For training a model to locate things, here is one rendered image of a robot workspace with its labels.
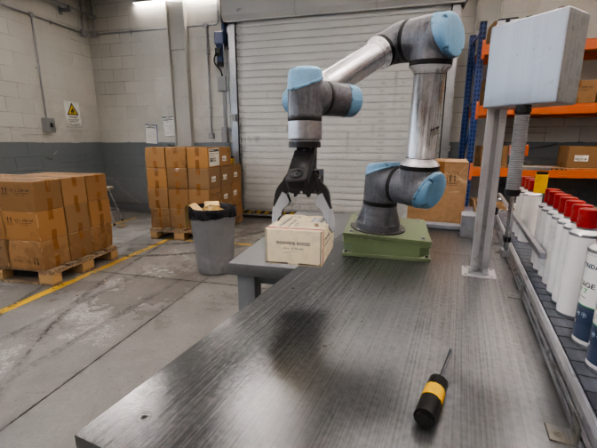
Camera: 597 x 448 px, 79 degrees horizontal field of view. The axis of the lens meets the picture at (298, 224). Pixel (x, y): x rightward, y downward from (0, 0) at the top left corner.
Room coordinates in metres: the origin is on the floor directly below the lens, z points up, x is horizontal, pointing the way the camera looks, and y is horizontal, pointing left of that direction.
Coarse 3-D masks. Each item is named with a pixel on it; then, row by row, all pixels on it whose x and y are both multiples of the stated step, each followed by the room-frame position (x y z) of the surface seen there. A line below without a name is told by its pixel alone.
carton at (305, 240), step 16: (272, 224) 0.78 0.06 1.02; (288, 224) 0.78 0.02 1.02; (304, 224) 0.78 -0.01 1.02; (320, 224) 0.78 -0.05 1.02; (272, 240) 0.74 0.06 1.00; (288, 240) 0.73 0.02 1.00; (304, 240) 0.72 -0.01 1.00; (320, 240) 0.71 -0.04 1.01; (272, 256) 0.74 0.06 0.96; (288, 256) 0.73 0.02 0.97; (304, 256) 0.72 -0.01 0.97; (320, 256) 0.71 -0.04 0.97
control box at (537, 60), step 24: (504, 24) 0.93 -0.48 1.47; (528, 24) 0.89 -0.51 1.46; (552, 24) 0.84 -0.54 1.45; (576, 24) 0.83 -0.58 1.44; (504, 48) 0.93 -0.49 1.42; (528, 48) 0.88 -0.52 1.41; (552, 48) 0.84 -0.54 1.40; (576, 48) 0.84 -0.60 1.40; (504, 72) 0.92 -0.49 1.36; (528, 72) 0.87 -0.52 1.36; (552, 72) 0.83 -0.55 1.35; (576, 72) 0.85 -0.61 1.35; (504, 96) 0.92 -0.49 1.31; (528, 96) 0.87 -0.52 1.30; (552, 96) 0.83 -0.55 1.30; (576, 96) 0.86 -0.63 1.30
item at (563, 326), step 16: (512, 224) 1.41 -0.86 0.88; (512, 240) 1.17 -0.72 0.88; (528, 256) 1.00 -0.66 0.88; (528, 272) 0.87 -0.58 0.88; (544, 288) 0.76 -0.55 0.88; (544, 304) 0.68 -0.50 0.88; (560, 320) 0.61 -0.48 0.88; (560, 336) 0.56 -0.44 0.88; (576, 352) 0.51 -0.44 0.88; (576, 368) 0.47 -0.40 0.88; (592, 384) 0.43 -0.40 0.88; (592, 400) 0.40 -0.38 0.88
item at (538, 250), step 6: (504, 198) 1.56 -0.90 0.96; (504, 204) 1.47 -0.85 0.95; (516, 216) 1.17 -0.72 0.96; (516, 222) 1.12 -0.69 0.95; (522, 222) 1.08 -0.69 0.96; (522, 228) 1.01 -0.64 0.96; (528, 234) 0.94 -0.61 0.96; (528, 240) 0.91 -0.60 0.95; (534, 240) 0.87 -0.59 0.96; (534, 246) 0.83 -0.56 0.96; (540, 246) 0.82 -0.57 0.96; (540, 252) 0.77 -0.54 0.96; (540, 258) 0.77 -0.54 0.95
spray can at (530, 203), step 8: (528, 192) 1.14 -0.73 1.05; (528, 200) 1.14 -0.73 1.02; (536, 200) 1.12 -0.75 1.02; (528, 208) 1.13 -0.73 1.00; (536, 208) 1.12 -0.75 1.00; (528, 216) 1.13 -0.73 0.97; (536, 216) 1.12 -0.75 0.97; (528, 224) 1.13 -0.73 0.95; (520, 232) 1.15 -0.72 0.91; (520, 240) 1.14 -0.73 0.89
